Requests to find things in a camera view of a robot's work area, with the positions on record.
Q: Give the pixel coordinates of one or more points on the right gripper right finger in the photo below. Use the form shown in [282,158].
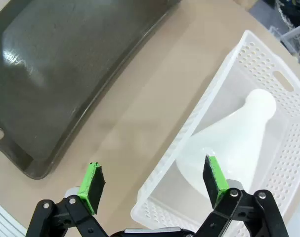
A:
[215,180]

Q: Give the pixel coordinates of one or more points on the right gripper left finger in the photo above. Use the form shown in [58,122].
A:
[90,190]

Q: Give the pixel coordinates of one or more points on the white plastic conical flask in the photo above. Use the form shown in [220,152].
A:
[226,138]

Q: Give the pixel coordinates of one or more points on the white ribbed panel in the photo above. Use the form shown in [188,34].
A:
[1,222]

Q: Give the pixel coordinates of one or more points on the dark brown plastic tray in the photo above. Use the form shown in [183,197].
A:
[53,74]

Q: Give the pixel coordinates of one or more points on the white perforated plastic basket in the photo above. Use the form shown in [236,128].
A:
[263,61]

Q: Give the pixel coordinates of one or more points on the clear plastic storage box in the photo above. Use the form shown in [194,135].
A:
[291,39]

